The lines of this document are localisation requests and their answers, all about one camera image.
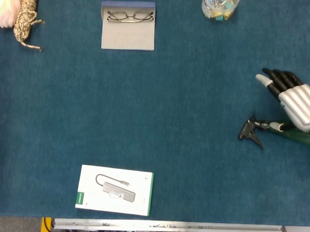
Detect white USB hub box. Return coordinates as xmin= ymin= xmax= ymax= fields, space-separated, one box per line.
xmin=74 ymin=164 xmax=155 ymax=217

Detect pink bath loofah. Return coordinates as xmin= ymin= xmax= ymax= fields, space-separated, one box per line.
xmin=0 ymin=0 xmax=21 ymax=30

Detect clear jar of binder clips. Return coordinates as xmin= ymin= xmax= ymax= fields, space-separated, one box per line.
xmin=201 ymin=0 xmax=241 ymax=22

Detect aluminium profile rail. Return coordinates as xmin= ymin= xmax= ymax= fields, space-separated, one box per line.
xmin=51 ymin=217 xmax=286 ymax=232

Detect yellow frame part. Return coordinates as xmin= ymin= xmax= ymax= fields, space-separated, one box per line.
xmin=40 ymin=216 xmax=52 ymax=232

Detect open blue glasses case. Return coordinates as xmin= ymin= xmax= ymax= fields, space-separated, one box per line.
xmin=99 ymin=0 xmax=157 ymax=52

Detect green spray bottle black trigger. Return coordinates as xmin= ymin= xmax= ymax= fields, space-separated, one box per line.
xmin=237 ymin=112 xmax=310 ymax=152

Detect coiled camouflage rope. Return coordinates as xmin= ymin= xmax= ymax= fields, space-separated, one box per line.
xmin=12 ymin=0 xmax=46 ymax=52

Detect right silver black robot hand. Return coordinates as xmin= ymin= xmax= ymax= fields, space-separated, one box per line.
xmin=253 ymin=68 xmax=310 ymax=134

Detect thin-framed eyeglasses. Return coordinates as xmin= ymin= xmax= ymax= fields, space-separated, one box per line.
xmin=106 ymin=9 xmax=155 ymax=24

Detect blue felt table cover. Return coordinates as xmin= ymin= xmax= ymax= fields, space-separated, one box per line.
xmin=0 ymin=0 xmax=310 ymax=227

